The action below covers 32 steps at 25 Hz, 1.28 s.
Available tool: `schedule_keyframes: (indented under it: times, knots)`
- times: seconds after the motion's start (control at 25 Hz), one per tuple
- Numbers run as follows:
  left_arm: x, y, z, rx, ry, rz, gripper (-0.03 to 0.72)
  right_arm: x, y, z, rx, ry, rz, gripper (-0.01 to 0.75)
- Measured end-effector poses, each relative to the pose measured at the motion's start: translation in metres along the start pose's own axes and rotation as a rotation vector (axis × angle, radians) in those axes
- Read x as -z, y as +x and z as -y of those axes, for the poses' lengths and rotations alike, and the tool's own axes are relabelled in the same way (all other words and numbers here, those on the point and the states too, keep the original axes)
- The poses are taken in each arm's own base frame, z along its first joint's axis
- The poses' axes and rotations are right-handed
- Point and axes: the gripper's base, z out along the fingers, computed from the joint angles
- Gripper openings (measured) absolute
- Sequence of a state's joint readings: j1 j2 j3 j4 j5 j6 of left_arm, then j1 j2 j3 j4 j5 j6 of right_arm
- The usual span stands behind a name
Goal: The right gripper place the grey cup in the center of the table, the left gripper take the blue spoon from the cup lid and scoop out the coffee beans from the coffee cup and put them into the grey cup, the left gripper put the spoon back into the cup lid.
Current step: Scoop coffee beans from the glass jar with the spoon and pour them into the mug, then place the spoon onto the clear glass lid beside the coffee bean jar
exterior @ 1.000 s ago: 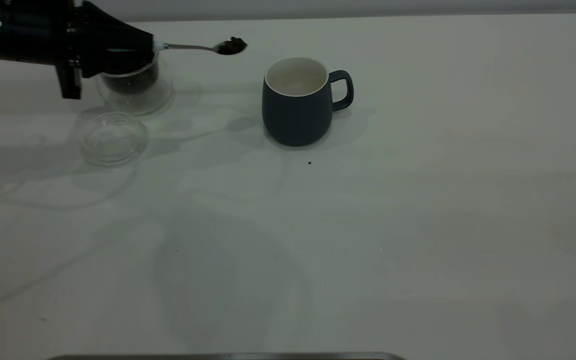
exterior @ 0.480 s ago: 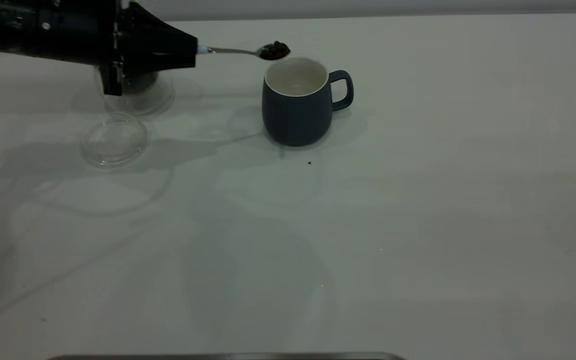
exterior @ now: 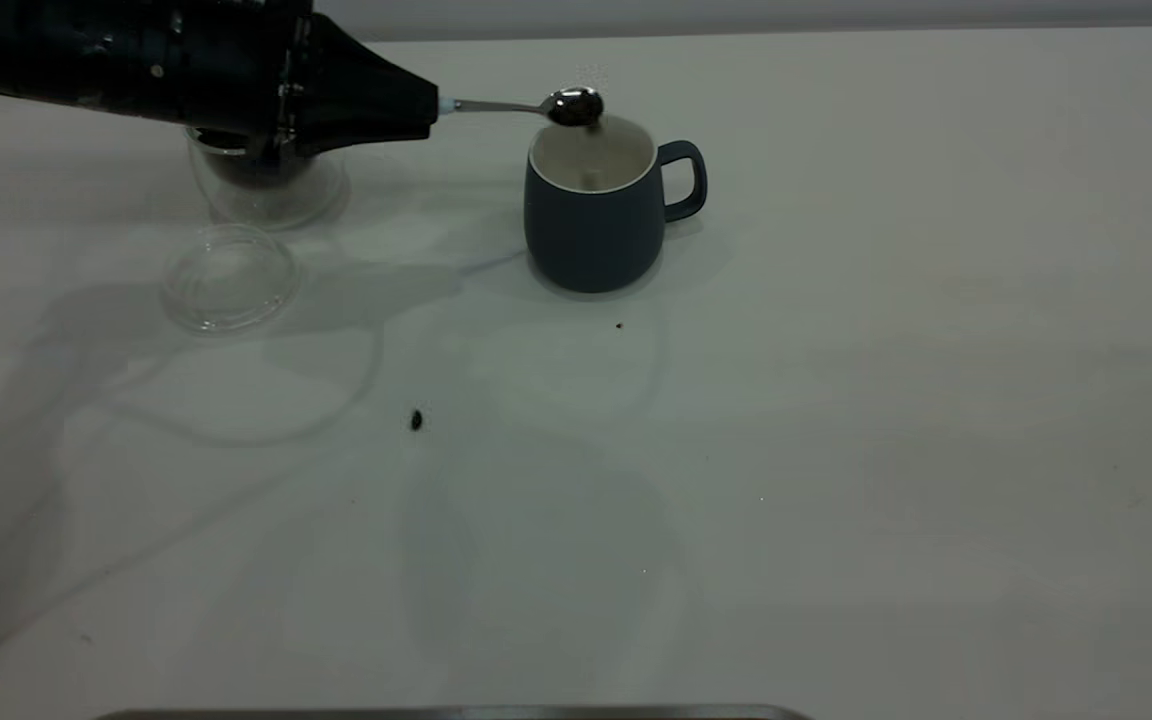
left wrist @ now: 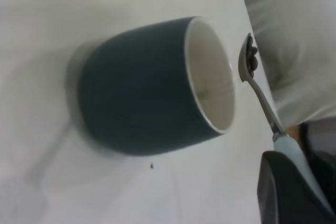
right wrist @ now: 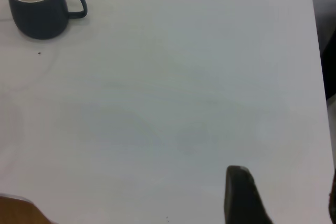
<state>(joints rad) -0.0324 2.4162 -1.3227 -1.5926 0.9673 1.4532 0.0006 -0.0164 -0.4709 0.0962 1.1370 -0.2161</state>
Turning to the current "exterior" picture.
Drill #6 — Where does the double-walled glass cup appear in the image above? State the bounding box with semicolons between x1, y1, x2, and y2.
186;125;347;229

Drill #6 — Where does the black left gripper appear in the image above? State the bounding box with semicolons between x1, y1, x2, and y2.
151;0;439;159

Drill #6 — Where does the coffee beans pile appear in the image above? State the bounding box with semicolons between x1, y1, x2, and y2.
201;150;315;188

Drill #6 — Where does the dark grey ceramic mug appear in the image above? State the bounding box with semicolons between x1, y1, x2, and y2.
523;114;709;295

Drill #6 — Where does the spoon with pale blue handle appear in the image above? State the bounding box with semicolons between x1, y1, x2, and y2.
438;87;605;128

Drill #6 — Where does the clear glass lid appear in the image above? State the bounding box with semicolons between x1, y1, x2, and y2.
158;222;301;334

